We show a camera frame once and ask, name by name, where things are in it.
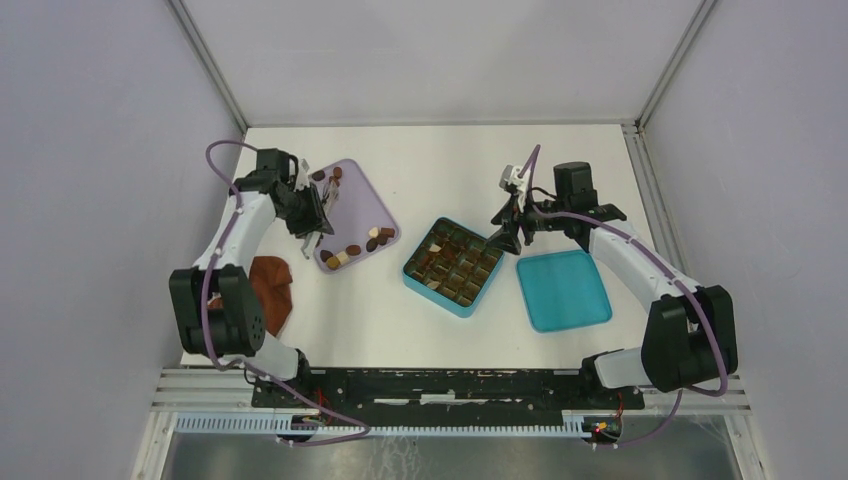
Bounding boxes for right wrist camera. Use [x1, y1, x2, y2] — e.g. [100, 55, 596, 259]
[498, 165, 530, 197]

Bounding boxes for teal box lid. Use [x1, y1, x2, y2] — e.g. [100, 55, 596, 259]
[516, 250, 613, 334]

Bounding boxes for teal chocolate box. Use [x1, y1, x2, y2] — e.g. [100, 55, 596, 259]
[402, 217, 504, 318]

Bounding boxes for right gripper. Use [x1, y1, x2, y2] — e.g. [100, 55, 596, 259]
[484, 188, 569, 256]

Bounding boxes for metal kitchen tongs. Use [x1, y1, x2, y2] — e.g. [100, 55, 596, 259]
[301, 176, 340, 260]

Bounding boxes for purple tray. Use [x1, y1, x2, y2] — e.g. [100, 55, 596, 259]
[310, 159, 401, 274]

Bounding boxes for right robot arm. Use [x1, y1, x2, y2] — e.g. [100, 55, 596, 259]
[487, 159, 738, 408]

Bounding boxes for brown cloth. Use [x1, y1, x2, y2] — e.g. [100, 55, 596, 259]
[249, 256, 293, 337]

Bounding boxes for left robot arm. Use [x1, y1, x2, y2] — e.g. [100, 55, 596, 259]
[168, 148, 333, 408]

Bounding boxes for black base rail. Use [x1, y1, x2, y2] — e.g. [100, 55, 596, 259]
[251, 367, 645, 429]

